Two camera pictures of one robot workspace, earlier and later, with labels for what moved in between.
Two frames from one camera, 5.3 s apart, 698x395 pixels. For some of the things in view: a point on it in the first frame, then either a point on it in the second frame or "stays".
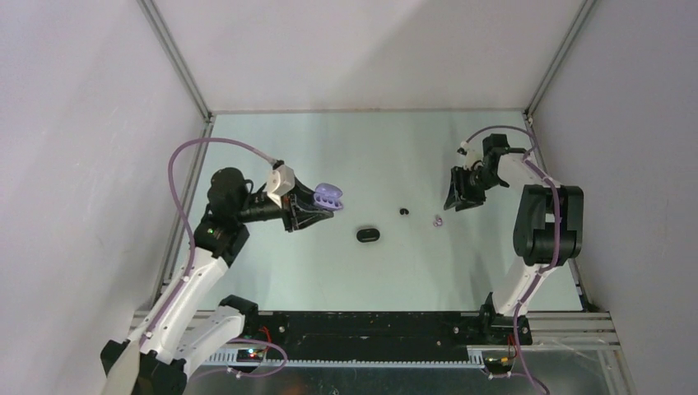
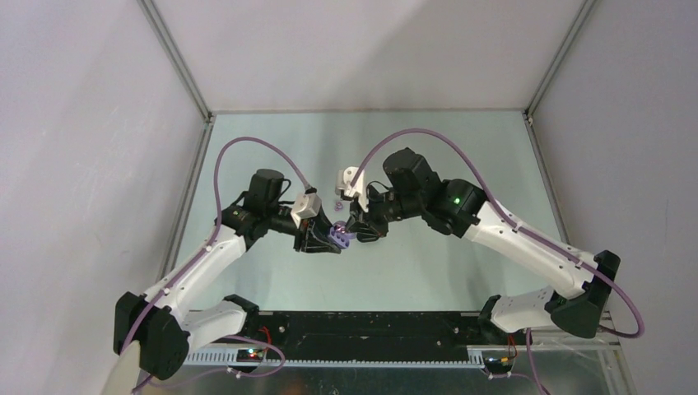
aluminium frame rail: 163,35 stays
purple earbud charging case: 328,196 → 339,236
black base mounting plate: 386,336 stays
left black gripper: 297,208 → 309,235
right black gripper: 459,189 → 357,213
